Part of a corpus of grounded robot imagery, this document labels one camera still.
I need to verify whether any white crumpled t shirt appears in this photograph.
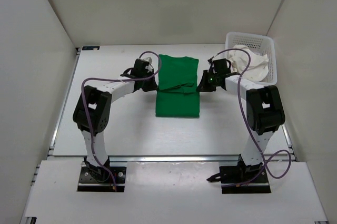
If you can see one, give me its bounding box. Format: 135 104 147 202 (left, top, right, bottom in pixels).
226 45 269 82

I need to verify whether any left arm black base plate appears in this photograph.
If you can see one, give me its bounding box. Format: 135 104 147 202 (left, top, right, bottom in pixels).
77 162 127 193

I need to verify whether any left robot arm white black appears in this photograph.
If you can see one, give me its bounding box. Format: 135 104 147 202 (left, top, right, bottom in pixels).
73 57 157 183

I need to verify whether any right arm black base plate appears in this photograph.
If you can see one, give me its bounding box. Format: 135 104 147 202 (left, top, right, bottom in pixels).
207 166 271 194

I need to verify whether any green t shirt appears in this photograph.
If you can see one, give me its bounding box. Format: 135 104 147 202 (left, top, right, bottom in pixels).
155 54 200 118

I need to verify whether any aluminium rail front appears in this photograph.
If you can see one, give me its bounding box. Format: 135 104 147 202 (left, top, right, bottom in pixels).
109 155 239 162

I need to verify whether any white plastic basket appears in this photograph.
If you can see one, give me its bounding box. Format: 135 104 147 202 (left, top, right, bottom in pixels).
224 32 277 85

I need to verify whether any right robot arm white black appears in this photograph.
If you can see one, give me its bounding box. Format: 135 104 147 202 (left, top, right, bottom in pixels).
197 59 285 182

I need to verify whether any blue label sticker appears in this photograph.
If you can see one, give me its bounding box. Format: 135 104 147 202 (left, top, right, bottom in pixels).
82 46 100 51

